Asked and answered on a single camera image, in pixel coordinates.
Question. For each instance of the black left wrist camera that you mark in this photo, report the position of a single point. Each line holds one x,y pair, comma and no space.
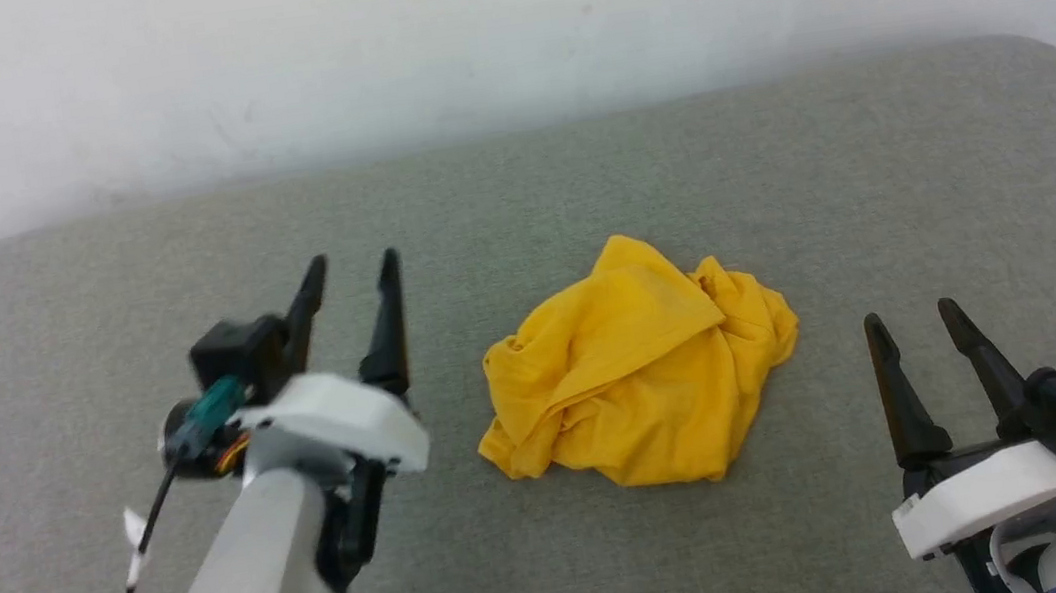
243,357

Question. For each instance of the grey fabric sofa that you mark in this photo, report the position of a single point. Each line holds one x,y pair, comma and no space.
681,560

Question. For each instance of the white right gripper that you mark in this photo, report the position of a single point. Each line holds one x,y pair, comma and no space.
995,491

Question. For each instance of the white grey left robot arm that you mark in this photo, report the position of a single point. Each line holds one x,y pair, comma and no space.
256,582

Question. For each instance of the yellow printed t-shirt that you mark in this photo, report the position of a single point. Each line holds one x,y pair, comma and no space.
638,374

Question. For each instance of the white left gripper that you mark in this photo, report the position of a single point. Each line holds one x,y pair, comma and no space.
342,420

